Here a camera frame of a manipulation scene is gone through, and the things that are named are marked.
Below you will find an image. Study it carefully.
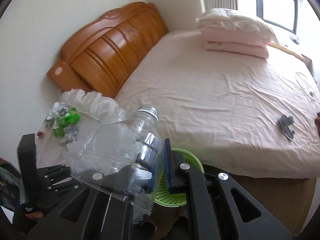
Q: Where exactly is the clear plastic bottle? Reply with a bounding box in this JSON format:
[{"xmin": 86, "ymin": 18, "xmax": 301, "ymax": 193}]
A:
[{"xmin": 72, "ymin": 105, "xmax": 164, "ymax": 224}]

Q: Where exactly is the green wrapper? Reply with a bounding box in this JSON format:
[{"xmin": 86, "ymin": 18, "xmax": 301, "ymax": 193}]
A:
[{"xmin": 53, "ymin": 107, "xmax": 80, "ymax": 138}]

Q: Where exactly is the green mesh trash bin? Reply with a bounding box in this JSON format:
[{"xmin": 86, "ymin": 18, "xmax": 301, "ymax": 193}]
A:
[{"xmin": 155, "ymin": 148, "xmax": 204, "ymax": 207}]

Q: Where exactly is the crumpled silver paper trash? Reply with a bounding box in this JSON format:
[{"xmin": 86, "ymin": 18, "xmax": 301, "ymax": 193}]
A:
[{"xmin": 43, "ymin": 102, "xmax": 79, "ymax": 147}]

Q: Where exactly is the bed with pink sheet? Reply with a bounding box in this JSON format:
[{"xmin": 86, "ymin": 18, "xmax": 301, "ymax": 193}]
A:
[{"xmin": 116, "ymin": 30, "xmax": 319, "ymax": 234}]

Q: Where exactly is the grey clip on bed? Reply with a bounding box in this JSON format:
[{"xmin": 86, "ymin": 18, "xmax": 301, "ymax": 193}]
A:
[{"xmin": 277, "ymin": 115, "xmax": 295, "ymax": 141}]

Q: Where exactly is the wooden headboard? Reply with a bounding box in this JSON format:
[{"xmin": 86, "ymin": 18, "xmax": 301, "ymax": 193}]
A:
[{"xmin": 47, "ymin": 2, "xmax": 168, "ymax": 98}]

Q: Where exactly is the folded pink quilt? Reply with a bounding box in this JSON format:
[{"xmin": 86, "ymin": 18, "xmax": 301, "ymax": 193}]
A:
[{"xmin": 201, "ymin": 27, "xmax": 271, "ymax": 59}]

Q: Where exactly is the white frilled pillow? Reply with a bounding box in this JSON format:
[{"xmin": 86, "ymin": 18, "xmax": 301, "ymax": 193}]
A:
[{"xmin": 196, "ymin": 8, "xmax": 279, "ymax": 47}]

